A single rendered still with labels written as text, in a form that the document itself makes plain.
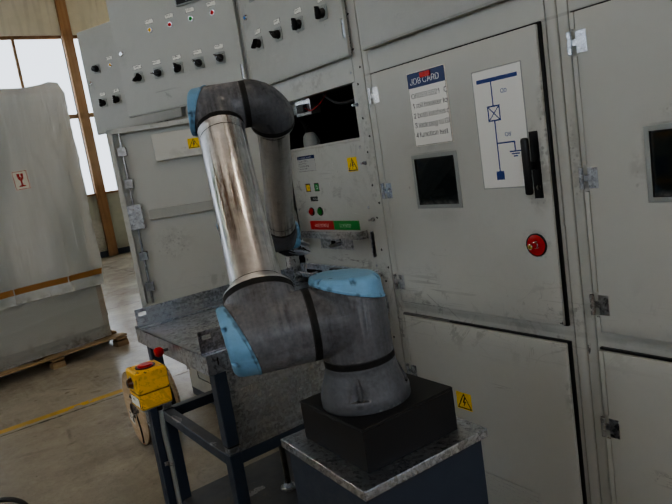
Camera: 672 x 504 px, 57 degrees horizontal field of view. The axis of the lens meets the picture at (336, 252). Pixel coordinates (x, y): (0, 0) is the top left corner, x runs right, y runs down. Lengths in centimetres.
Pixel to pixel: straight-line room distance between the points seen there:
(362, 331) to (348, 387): 12
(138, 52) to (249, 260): 182
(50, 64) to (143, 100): 1070
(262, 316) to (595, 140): 83
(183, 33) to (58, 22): 1098
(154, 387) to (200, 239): 113
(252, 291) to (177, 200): 145
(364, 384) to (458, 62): 91
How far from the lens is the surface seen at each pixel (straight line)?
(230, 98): 154
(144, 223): 264
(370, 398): 124
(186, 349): 191
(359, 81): 206
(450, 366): 197
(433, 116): 179
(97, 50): 367
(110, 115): 362
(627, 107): 146
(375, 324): 122
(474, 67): 169
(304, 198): 248
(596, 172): 150
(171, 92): 284
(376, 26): 196
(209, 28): 274
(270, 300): 121
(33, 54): 1358
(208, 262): 265
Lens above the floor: 135
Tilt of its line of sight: 9 degrees down
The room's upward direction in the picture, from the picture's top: 9 degrees counter-clockwise
